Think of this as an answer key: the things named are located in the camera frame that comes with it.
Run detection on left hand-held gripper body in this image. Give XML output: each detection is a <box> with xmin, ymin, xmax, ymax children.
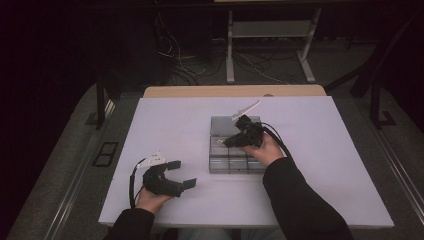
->
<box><xmin>136</xmin><ymin>151</ymin><xmax>185</xmax><ymax>198</ymax></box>

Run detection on transparent grey plastic compartment box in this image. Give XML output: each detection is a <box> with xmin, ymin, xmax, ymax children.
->
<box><xmin>209</xmin><ymin>115</ymin><xmax>268</xmax><ymax>175</ymax></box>

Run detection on white metal stand frame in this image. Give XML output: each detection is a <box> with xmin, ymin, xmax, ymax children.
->
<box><xmin>225</xmin><ymin>7</ymin><xmax>323</xmax><ymax>85</ymax></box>

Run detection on person's left hand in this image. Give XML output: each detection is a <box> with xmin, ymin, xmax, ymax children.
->
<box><xmin>135</xmin><ymin>185</ymin><xmax>173</xmax><ymax>215</ymax></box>

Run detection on left hand-held gripper black cable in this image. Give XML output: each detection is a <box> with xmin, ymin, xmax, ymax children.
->
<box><xmin>128</xmin><ymin>157</ymin><xmax>148</xmax><ymax>210</ymax></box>

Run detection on right hand-held gripper black cable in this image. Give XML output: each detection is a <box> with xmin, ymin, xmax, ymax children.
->
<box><xmin>260</xmin><ymin>121</ymin><xmax>297</xmax><ymax>165</ymax></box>

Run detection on tangle of floor cables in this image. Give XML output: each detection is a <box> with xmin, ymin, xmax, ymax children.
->
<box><xmin>153</xmin><ymin>11</ymin><xmax>291</xmax><ymax>86</ymax></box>

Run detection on person's right hand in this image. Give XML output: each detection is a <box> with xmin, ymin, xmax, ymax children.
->
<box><xmin>239</xmin><ymin>132</ymin><xmax>287</xmax><ymax>167</ymax></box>

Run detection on black metal stand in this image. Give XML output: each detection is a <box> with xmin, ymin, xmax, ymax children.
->
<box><xmin>95</xmin><ymin>69</ymin><xmax>124</xmax><ymax>131</ymax></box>
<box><xmin>323</xmin><ymin>6</ymin><xmax>424</xmax><ymax>130</ymax></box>

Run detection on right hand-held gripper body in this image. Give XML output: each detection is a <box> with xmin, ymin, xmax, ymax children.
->
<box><xmin>231</xmin><ymin>99</ymin><xmax>267</xmax><ymax>149</ymax></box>

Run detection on hand-held gripper black cable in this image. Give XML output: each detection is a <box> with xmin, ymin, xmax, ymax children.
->
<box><xmin>128</xmin><ymin>157</ymin><xmax>148</xmax><ymax>210</ymax></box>
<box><xmin>260</xmin><ymin>121</ymin><xmax>297</xmax><ymax>165</ymax></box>

